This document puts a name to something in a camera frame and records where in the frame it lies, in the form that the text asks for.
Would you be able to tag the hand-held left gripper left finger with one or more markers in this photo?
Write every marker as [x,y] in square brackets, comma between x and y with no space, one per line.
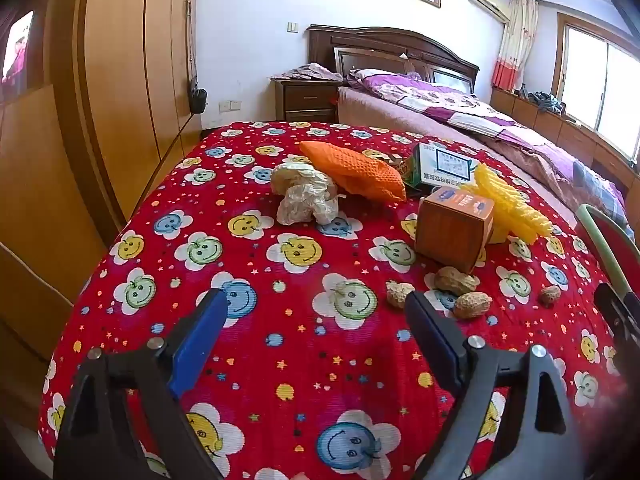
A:
[200,340]

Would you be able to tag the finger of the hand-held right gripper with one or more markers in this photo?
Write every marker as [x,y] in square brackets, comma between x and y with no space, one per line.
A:
[634,306]
[611,310]

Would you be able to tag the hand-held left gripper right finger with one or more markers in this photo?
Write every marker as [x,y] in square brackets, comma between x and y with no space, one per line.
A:
[430,330]

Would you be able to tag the red bowl with green rim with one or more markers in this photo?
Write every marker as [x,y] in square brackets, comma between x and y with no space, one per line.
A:
[607,240]

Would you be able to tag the brown cardboard box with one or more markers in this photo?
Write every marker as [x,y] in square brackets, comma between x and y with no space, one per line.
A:
[450,230]

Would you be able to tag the green and white carton box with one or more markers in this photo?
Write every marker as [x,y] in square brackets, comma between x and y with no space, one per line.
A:
[445,165]

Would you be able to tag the orange knitted cloth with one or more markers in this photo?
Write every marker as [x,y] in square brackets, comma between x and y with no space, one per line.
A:
[360,172]

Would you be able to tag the brown patterned small box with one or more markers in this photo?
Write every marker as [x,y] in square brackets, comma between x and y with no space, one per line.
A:
[392,161]

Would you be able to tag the white paper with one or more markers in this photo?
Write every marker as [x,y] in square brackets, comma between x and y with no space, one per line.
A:
[305,192]

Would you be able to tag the red smiley flower printed cloth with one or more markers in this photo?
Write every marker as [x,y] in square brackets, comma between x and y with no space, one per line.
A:
[310,375]

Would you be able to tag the blue plaid cloth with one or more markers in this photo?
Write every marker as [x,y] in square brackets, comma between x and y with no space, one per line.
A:
[600,185]

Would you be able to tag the wooden window cabinet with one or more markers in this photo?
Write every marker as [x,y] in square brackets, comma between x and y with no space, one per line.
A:
[550,130]

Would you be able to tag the dark blue clothes pile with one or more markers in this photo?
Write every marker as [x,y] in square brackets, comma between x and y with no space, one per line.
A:
[547,102]

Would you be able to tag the bed with purple quilt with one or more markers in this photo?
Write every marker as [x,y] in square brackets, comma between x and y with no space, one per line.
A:
[475,110]

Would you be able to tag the wooden framed window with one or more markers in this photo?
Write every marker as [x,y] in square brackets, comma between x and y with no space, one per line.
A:
[600,75]

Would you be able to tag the black hanging bag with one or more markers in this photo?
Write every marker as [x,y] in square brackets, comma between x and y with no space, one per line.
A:
[197,100]

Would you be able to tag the dark wooden nightstand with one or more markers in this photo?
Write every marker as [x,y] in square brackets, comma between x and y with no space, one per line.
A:
[305,100]

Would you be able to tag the light wooden wardrobe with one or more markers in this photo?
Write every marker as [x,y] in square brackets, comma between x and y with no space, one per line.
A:
[100,85]

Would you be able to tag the white and red curtain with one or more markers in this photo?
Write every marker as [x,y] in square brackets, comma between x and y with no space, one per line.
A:
[512,45]

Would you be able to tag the pink clothes pile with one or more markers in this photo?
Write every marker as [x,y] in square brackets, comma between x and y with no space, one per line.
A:
[310,72]

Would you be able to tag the dark wooden headboard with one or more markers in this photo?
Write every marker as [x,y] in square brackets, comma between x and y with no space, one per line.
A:
[390,47]

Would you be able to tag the television screen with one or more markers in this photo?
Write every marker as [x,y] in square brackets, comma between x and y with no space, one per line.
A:
[17,50]

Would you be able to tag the white wall socket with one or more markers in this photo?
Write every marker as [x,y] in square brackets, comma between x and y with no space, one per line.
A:
[230,105]

